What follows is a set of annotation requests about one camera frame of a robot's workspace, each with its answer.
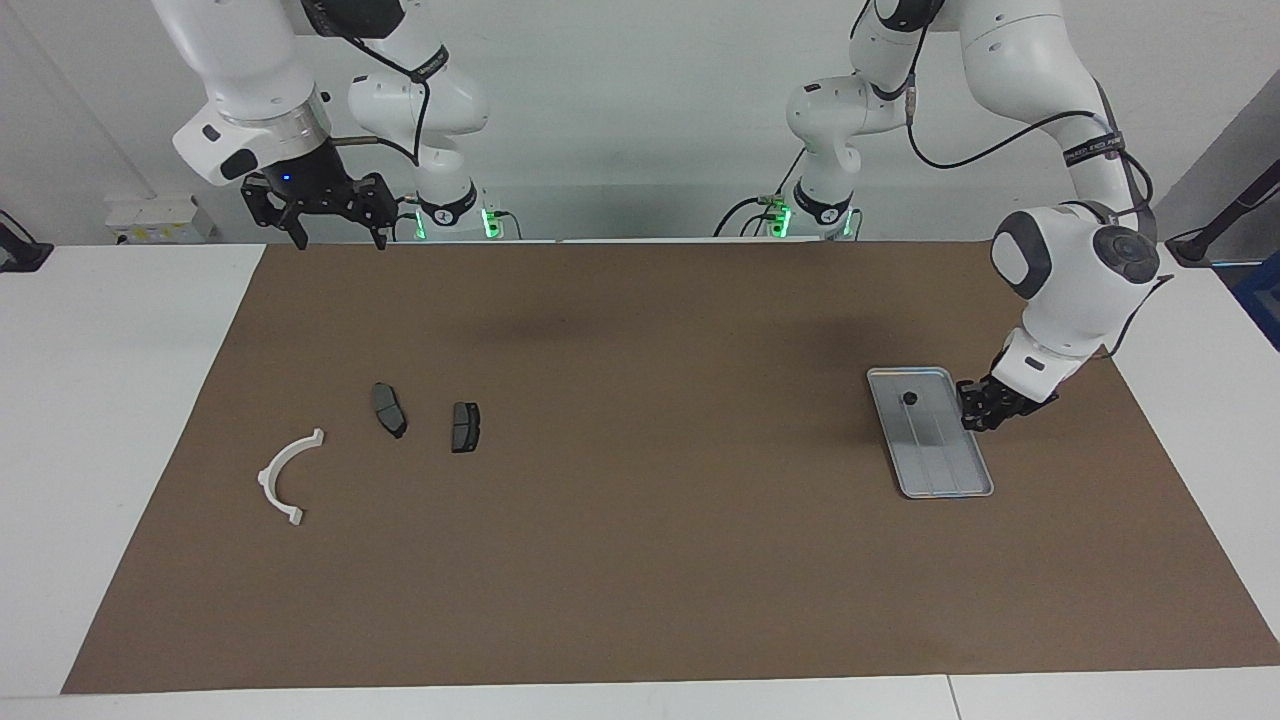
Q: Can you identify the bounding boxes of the blue crate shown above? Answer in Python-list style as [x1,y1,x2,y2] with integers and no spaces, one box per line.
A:
[1232,250,1280,351]

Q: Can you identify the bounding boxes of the silver metal tray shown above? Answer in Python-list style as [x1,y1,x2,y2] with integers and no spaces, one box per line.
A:
[865,366,996,500]

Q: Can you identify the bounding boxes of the curved dark brake pad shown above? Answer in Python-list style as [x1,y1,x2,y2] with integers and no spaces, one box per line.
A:
[371,382,408,440]

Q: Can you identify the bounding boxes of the black clamp mount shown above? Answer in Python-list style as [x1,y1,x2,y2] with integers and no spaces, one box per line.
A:
[0,208,54,273]

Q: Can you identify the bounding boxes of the white curved plastic bracket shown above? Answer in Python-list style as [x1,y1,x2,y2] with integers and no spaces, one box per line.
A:
[257,428,326,527]

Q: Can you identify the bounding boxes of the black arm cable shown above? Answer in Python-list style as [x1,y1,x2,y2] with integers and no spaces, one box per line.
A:
[903,60,1173,363]
[300,0,433,167]

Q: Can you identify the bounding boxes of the white power strip box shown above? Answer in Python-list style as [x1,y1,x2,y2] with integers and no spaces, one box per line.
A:
[105,195,216,245]

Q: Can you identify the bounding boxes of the black left base cables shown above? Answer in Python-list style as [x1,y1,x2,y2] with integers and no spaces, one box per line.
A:
[713,150,807,239]

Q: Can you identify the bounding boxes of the brown table mat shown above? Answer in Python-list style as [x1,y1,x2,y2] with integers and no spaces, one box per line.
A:
[60,240,1280,696]

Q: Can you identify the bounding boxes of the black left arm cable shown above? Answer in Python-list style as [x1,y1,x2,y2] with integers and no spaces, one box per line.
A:
[903,60,1173,363]

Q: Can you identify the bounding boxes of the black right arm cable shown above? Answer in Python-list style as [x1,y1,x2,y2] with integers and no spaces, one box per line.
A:
[300,0,433,167]

